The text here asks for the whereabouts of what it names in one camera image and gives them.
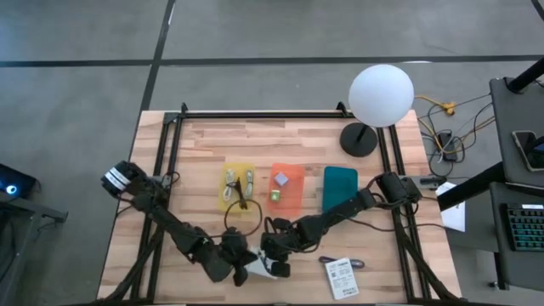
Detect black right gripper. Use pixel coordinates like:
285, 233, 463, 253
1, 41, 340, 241
259, 217, 301, 278

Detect grey desk top with phone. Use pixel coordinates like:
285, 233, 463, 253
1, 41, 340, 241
489, 76, 544, 188

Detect white cable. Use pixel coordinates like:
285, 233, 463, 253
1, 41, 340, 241
224, 168, 255, 201

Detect black round pole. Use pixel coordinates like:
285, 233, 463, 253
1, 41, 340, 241
507, 57, 544, 94

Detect yellow floor cable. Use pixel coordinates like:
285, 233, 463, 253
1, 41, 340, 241
415, 95, 496, 155

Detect yellow plastic bin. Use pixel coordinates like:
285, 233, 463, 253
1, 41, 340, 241
218, 162, 256, 213

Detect white globe lamp black base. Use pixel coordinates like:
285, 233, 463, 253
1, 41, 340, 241
339, 64, 416, 158

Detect teal plastic bin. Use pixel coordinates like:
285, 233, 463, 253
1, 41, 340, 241
321, 166, 359, 213

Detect black aluminium table frame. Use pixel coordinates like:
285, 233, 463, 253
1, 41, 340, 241
97, 101, 461, 306

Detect grey desk top with keyboard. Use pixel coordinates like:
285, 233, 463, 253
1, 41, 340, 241
488, 181, 544, 291

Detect thin black looped cable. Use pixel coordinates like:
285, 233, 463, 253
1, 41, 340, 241
224, 198, 264, 239

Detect black desk beam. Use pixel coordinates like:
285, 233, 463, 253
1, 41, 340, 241
437, 161, 507, 213

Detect black braided cable bundle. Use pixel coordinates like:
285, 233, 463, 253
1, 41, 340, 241
397, 229, 458, 303
101, 229, 165, 303

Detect backlit black keyboard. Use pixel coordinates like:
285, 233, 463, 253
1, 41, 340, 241
501, 202, 544, 252

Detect orange plastic bin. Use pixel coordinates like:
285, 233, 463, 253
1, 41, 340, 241
266, 162, 306, 218

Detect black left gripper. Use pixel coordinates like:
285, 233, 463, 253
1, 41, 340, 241
220, 227, 259, 287

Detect black device with blue light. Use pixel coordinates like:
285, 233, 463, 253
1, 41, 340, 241
0, 163, 38, 200

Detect white paper sheet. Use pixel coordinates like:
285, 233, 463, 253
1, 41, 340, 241
435, 181, 468, 233

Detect grey metal stand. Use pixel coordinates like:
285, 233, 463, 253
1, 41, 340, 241
0, 199, 69, 306

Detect white box with QR label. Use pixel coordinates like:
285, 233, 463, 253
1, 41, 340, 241
324, 258, 360, 301

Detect black smartphone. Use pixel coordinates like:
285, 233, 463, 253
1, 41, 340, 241
512, 130, 544, 173

